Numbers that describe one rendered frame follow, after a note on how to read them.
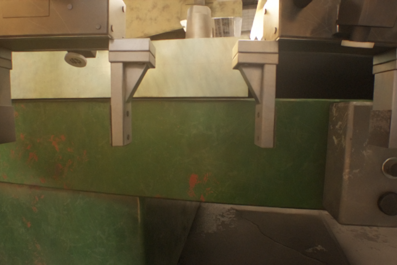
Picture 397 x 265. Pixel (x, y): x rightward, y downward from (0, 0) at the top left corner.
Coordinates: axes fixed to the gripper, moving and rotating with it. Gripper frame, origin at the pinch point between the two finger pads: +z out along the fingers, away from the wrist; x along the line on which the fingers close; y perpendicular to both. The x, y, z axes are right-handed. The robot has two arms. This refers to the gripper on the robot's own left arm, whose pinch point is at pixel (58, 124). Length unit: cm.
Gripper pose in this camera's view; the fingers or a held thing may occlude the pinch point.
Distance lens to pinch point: 25.5
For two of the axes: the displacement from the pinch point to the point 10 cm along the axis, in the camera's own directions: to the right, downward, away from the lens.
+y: -0.1, -0.9, 10.0
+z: -0.1, 10.0, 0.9
